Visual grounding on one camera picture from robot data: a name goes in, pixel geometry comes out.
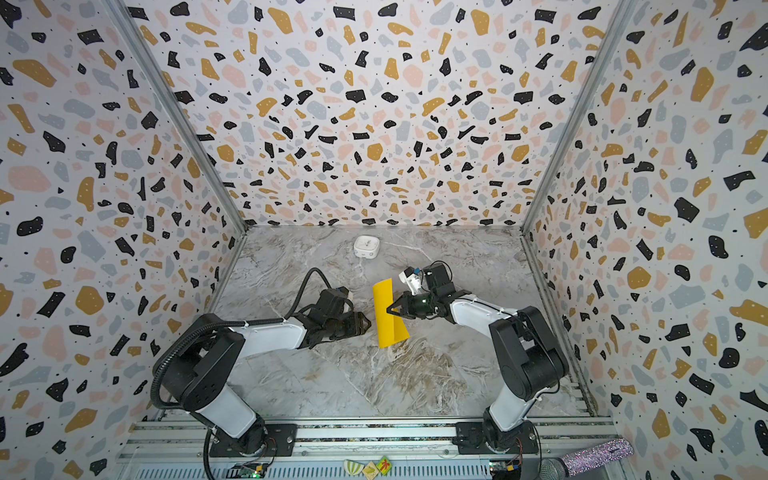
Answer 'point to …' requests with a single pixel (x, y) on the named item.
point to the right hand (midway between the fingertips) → (384, 305)
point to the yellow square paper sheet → (390, 328)
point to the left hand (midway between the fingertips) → (366, 321)
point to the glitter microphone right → (586, 458)
